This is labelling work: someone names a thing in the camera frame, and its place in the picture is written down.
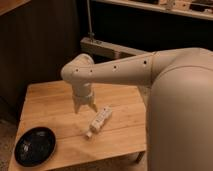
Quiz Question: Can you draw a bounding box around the wooden table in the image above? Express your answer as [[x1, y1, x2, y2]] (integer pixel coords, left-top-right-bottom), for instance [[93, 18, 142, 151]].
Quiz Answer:
[[8, 81, 146, 171]]

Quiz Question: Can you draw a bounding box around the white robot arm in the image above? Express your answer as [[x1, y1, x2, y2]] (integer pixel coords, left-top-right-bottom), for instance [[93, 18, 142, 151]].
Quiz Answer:
[[61, 48, 213, 171]]

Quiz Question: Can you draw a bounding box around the grey metal beam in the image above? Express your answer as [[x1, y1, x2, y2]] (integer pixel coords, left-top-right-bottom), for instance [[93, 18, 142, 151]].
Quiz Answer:
[[80, 37, 144, 59]]

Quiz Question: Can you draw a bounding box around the white plastic bottle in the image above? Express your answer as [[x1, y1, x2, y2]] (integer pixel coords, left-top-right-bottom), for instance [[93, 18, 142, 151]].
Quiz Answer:
[[85, 106, 112, 139]]

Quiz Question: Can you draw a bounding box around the metal vertical pole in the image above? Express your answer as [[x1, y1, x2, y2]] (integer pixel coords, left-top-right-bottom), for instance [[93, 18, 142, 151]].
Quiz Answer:
[[86, 0, 94, 42]]

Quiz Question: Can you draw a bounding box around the wooden shelf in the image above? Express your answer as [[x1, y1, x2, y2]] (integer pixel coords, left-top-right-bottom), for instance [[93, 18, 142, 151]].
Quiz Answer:
[[92, 0, 213, 21]]

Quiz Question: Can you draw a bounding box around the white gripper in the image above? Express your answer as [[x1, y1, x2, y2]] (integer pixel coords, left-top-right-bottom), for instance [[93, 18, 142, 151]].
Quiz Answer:
[[72, 83, 98, 114]]

